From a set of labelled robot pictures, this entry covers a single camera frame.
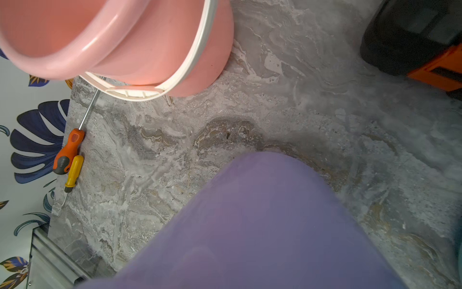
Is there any black plastic tool case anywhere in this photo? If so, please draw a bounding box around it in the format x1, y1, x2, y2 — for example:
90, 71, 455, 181
360, 1, 462, 99

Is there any aluminium front rail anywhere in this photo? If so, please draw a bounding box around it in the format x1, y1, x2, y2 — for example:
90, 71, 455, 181
26, 227, 90, 289

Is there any purple plastic bucket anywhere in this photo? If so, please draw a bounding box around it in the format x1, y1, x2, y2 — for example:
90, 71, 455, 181
79, 152, 405, 289

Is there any yellow handled screwdriver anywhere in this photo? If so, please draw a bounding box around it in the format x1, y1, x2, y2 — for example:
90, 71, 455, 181
60, 155, 84, 209

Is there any orange handled screwdriver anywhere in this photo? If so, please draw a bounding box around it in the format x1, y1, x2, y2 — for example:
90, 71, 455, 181
53, 89, 101, 175

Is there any pink plastic bucket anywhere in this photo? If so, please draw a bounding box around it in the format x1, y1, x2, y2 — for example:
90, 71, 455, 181
1, 1, 234, 101

